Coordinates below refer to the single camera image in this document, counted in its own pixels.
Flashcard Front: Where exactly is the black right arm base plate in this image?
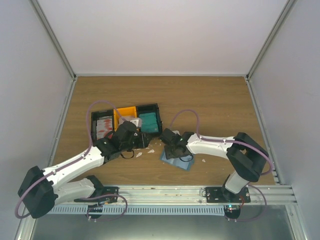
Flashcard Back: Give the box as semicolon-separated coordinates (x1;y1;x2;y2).
204;186;251;203

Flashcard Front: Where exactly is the black three-compartment card tray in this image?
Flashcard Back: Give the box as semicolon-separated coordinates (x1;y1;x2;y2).
90;102;163;143

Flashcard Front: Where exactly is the aluminium front frame rail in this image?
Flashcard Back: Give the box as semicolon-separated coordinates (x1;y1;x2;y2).
118;185;297;205

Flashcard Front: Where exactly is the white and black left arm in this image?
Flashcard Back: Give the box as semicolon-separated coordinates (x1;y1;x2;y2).
14;122;152;219

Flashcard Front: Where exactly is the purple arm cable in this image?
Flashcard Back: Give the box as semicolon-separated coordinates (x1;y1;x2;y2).
14;100;131;223
169;109;275;223

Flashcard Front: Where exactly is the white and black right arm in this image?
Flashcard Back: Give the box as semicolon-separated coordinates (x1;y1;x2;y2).
159;128;270;203

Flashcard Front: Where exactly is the white card stack in bin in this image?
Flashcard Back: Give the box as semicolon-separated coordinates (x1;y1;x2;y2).
118;115;135;125

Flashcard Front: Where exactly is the orange middle tray bin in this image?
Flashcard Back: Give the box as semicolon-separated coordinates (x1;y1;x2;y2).
113;106;138;127

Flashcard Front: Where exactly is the red and white card stack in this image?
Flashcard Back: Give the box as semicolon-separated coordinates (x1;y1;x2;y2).
96;116;113;140

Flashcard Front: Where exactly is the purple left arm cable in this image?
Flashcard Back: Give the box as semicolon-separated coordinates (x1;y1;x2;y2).
14;100;131;223

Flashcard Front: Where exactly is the blue leather card holder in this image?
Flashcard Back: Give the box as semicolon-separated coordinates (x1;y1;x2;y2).
160;151;195;171

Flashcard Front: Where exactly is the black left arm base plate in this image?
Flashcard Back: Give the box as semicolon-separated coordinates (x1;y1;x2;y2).
74;186;119;204

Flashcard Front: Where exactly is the grey slotted cable duct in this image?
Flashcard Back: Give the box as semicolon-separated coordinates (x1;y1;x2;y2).
49;204;225;216

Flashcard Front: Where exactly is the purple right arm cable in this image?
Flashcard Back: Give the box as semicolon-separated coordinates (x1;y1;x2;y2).
169;109;275;223

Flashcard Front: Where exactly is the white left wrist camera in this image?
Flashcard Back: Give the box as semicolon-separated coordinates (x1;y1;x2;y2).
130;117;142;129

